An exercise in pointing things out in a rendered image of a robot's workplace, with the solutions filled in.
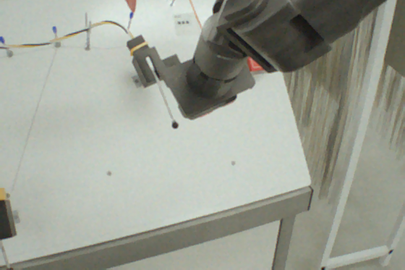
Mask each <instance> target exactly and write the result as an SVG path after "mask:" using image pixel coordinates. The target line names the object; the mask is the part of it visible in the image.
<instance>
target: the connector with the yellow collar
mask: <svg viewBox="0 0 405 270"><path fill-rule="evenodd" d="M145 42H146V41H145V39H144V38H143V36H142V35H139V36H137V37H135V38H133V39H131V40H129V41H127V48H128V49H129V51H131V49H133V48H135V47H137V46H139V45H141V44H143V43H145ZM149 48H150V47H149V45H148V44H147V45H145V46H143V47H140V48H138V49H136V50H134V51H133V53H132V55H134V54H136V53H139V52H141V51H144V50H146V49H149Z"/></svg>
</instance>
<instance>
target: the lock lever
mask: <svg viewBox="0 0 405 270"><path fill-rule="evenodd" d="M146 59H147V61H148V64H149V65H150V68H151V69H152V71H153V74H154V75H155V78H156V82H157V84H158V87H159V89H160V92H161V95H162V98H163V101H164V103H165V105H166V108H167V110H168V111H169V114H170V117H171V122H172V123H173V122H175V121H176V120H175V119H174V117H173V115H172V113H171V109H170V107H169V104H168V101H166V98H165V95H164V93H163V90H162V87H161V84H160V83H159V79H158V77H157V75H156V73H155V68H154V66H153V64H152V62H151V60H150V57H148V58H146Z"/></svg>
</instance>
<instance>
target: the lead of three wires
mask: <svg viewBox="0 0 405 270"><path fill-rule="evenodd" d="M103 24H111V25H116V26H119V27H120V28H121V29H123V30H124V31H125V32H126V33H127V34H128V35H129V37H130V38H131V39H133V38H134V37H133V35H132V34H131V33H130V32H129V31H128V29H126V28H125V26H123V25H122V24H120V23H118V22H113V21H110V20H103V21H100V22H97V23H94V24H92V25H91V28H94V27H98V26H100V25H103Z"/></svg>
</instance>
